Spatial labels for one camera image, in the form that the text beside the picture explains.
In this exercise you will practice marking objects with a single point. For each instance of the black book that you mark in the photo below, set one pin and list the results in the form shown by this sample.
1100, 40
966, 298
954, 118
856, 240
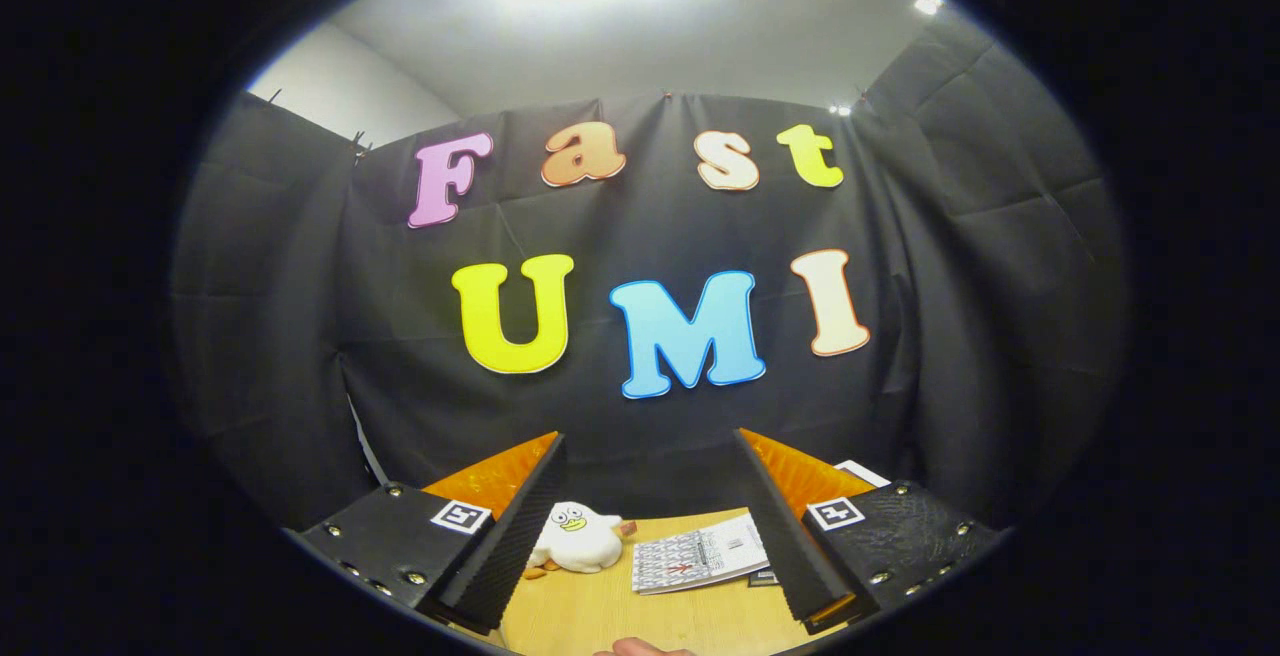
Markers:
765, 577

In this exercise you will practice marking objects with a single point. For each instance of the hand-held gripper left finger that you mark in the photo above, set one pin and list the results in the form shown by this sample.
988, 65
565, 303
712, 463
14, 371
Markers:
508, 548

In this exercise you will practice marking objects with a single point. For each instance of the white duck plush toy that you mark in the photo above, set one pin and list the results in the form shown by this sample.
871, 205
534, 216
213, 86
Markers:
580, 541

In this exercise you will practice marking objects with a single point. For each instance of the grey patterned book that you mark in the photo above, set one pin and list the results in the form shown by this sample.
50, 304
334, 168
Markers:
695, 556

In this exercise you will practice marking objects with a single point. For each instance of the white book dark photo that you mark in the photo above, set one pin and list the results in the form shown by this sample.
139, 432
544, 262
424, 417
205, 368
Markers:
862, 474

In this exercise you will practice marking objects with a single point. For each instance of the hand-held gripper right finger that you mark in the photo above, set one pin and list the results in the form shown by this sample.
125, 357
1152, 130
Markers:
792, 548

